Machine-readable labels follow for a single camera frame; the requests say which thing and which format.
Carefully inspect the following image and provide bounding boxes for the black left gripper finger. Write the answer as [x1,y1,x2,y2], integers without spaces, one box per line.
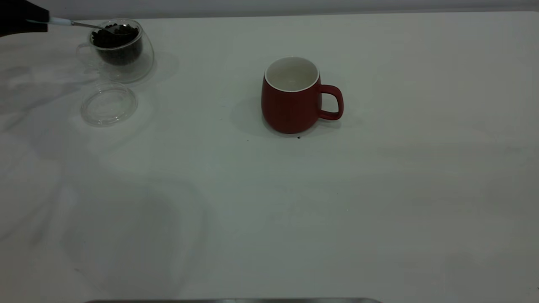
[0,0,50,20]
[0,21,49,38]

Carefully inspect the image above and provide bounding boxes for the metal spoon pale blue handle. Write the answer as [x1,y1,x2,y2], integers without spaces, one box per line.
[26,17,129,36]

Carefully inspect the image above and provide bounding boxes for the red ceramic mug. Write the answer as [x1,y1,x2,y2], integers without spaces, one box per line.
[261,56,344,134]

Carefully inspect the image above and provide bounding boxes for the dark coffee beans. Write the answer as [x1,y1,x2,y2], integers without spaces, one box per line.
[91,24,143,66]

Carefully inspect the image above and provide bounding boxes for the clear round glass lid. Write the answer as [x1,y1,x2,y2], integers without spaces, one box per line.
[80,82,139,127]

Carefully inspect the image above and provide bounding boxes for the clear double-wall glass cup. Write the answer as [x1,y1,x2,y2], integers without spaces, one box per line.
[76,18,155,84]

